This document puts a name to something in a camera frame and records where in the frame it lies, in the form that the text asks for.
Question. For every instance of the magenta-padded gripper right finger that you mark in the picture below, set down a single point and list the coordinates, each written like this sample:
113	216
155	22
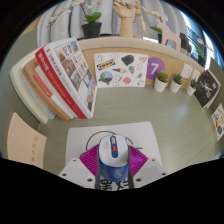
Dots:
151	170

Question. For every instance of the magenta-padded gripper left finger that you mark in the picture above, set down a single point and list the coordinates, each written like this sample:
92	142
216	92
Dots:
75	171

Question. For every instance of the blue and white computer mouse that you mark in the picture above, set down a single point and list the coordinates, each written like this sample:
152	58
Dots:
113	160

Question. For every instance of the white mouse pad with drawing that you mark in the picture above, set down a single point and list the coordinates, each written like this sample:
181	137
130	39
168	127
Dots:
141	133

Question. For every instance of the beige card booklet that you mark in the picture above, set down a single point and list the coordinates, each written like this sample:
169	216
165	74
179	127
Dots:
25	140

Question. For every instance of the colourful sticker card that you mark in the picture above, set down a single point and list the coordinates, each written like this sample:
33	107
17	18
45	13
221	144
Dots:
219	121

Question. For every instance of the small plant in white pot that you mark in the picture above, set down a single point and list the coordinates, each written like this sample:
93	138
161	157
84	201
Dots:
160	85
175	86
191	90

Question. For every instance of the white book with red band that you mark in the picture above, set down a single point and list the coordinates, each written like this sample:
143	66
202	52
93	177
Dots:
46	86

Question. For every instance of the tan cover book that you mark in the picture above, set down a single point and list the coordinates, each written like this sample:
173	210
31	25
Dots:
36	85

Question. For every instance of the dark cover book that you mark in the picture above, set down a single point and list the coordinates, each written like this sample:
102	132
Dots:
206	88

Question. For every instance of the thick white book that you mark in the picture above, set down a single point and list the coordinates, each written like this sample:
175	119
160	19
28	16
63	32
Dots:
23	86

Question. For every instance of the red book with photo cover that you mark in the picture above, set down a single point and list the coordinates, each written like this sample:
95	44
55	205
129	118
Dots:
75	70

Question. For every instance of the white sticker sheet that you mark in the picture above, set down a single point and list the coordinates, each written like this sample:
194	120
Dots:
121	71

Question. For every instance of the round purple number sign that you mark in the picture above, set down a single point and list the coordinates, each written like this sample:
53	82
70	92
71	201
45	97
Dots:
154	66

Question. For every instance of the white orchid in black pot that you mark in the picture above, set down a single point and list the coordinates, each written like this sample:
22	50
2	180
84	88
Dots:
91	29
156	29
201	58

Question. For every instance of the black wooden horse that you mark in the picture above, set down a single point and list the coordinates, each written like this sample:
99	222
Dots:
185	41

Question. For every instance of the pink wooden horse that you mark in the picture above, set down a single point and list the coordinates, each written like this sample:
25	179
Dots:
166	35

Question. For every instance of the dark-framed window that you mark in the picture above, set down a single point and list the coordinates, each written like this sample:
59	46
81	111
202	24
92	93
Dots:
196	33

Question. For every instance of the grey curtain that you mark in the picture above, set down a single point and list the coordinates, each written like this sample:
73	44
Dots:
73	20

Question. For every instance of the wooden hand model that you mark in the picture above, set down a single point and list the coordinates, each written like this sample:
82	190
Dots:
126	20

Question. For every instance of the white wall socket plate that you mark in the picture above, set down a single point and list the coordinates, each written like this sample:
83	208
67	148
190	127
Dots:
196	74
186	71

